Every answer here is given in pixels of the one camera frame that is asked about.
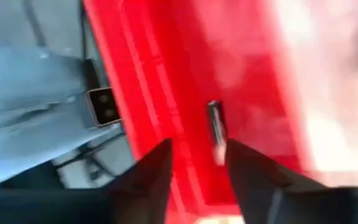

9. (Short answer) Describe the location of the person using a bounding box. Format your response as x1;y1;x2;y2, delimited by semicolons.
0;37;127;187

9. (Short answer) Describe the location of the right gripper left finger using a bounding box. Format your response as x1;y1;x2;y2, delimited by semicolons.
0;138;174;224

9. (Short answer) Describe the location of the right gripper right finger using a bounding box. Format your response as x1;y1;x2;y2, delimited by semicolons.
225;138;358;224

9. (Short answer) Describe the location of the red plastic bin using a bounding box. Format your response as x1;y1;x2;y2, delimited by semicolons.
82;0;313;224

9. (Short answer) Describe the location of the small cylindrical battery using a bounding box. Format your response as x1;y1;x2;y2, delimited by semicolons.
206;99;229;166

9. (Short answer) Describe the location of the small silver table-level camera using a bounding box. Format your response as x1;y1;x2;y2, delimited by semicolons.
85;87;123;128

